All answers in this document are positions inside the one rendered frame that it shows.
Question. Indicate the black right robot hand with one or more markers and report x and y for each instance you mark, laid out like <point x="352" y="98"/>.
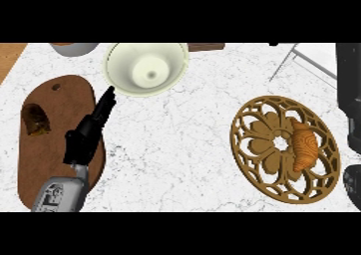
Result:
<point x="356" y="83"/>

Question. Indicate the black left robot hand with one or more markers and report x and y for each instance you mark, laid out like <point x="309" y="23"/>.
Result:
<point x="86" y="132"/>

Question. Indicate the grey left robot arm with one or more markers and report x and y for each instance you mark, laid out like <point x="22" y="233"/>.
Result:
<point x="58" y="194"/>

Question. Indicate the golden ornate round placemat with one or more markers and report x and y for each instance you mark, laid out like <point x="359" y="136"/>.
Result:
<point x="259" y="146"/>

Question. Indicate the brown wooden cutting board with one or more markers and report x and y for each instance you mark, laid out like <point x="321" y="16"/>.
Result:
<point x="59" y="156"/>

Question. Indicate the dark brown food item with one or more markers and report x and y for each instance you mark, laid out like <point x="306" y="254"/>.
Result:
<point x="35" y="121"/>

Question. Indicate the small black object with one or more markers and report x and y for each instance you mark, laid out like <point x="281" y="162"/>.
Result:
<point x="273" y="44"/>

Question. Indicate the orange croissant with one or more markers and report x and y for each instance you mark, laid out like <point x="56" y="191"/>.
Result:
<point x="304" y="146"/>

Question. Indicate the cream ceramic bowl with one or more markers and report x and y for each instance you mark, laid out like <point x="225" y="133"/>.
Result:
<point x="146" y="71"/>

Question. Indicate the grey bowl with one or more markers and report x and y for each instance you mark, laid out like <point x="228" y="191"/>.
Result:
<point x="72" y="48"/>

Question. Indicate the brown wooden block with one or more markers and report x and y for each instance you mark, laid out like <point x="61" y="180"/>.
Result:
<point x="205" y="47"/>

